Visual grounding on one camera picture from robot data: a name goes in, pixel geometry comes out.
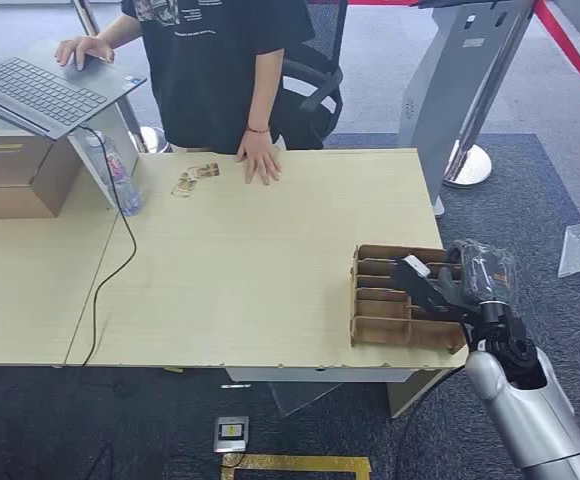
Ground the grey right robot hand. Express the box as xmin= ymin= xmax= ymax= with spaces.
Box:
xmin=391 ymin=239 xmax=519 ymax=327

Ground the person's left hand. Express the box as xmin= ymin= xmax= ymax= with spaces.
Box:
xmin=235 ymin=129 xmax=283 ymax=187

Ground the person's right hand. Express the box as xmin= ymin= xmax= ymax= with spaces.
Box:
xmin=54 ymin=34 xmax=116 ymax=73

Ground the person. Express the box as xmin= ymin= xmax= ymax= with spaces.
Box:
xmin=54 ymin=0 xmax=316 ymax=187

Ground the wooden card organizer box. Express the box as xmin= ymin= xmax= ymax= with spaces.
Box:
xmin=349 ymin=243 xmax=467 ymax=356

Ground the grey laptop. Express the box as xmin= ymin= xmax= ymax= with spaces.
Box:
xmin=0 ymin=55 xmax=148 ymax=142

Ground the white laptop stand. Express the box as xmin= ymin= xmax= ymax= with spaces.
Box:
xmin=0 ymin=99 xmax=141 ymax=211

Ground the black office chair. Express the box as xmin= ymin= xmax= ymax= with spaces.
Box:
xmin=279 ymin=0 xmax=350 ymax=152

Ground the clear plastic water bottle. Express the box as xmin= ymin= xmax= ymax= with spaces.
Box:
xmin=85 ymin=130 xmax=144 ymax=219

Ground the pale desk leg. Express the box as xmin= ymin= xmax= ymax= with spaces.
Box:
xmin=386 ymin=367 xmax=452 ymax=420

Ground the brown cardboard box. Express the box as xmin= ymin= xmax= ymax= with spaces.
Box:
xmin=0 ymin=134 xmax=84 ymax=221

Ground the grey kiosk stand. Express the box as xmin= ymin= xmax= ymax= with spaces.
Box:
xmin=396 ymin=0 xmax=539 ymax=221

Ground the red barrier belt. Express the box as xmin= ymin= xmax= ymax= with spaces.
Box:
xmin=532 ymin=0 xmax=580 ymax=113

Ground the metal floor socket box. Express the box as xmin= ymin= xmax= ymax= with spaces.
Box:
xmin=212 ymin=415 xmax=251 ymax=455

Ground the yellow floor tape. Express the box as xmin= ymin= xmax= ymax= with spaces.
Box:
xmin=219 ymin=453 xmax=373 ymax=480

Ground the chrome stanchion post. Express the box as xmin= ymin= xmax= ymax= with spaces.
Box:
xmin=69 ymin=0 xmax=174 ymax=156
xmin=442 ymin=0 xmax=542 ymax=190

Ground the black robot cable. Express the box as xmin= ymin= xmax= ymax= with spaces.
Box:
xmin=393 ymin=365 xmax=467 ymax=480

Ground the black laptop power cable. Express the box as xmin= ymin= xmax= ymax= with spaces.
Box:
xmin=76 ymin=123 xmax=138 ymax=370

